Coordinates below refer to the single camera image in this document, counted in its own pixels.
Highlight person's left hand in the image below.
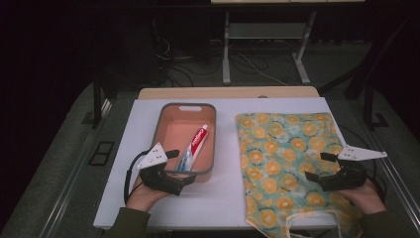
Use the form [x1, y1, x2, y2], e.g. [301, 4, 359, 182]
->
[126, 178, 172, 212]

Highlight red and white toothpaste tube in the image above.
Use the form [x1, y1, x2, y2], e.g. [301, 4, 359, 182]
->
[174, 124, 210, 173]

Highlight metal floor rail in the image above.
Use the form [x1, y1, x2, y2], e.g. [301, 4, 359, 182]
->
[363, 127, 420, 229]
[39, 98, 113, 238]

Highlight white floor cable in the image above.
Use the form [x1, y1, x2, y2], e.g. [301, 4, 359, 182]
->
[237, 53, 288, 87]

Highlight orange-print cloth tote bag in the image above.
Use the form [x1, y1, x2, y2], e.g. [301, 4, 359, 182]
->
[235, 112, 364, 238]

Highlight black floor cables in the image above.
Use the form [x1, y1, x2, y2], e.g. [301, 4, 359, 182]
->
[154, 35, 226, 88]

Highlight person's right hand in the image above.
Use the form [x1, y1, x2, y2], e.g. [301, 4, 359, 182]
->
[339, 179, 387, 216]

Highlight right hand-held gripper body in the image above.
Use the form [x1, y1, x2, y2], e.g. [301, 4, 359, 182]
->
[321, 144, 388, 192]

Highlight dark computer tower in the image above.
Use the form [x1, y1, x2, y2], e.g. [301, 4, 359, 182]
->
[107, 14, 167, 92]

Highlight orange basket with grey rim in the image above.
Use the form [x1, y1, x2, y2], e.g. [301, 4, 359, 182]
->
[147, 102, 218, 183]

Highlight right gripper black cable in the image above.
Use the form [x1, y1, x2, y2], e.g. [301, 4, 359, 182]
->
[363, 158, 387, 203]

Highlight black metal stand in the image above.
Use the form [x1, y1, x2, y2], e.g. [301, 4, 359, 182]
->
[81, 70, 104, 130]
[362, 78, 391, 132]

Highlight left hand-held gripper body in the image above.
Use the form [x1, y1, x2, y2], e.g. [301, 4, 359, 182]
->
[137, 142, 186, 196]

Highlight grey metal desk frame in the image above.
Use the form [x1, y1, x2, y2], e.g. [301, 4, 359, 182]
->
[222, 10, 318, 86]

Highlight white table board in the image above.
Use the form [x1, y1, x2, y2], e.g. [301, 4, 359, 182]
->
[93, 96, 352, 230]

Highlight black floor socket frame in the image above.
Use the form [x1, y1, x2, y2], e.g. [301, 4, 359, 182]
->
[87, 141, 116, 167]

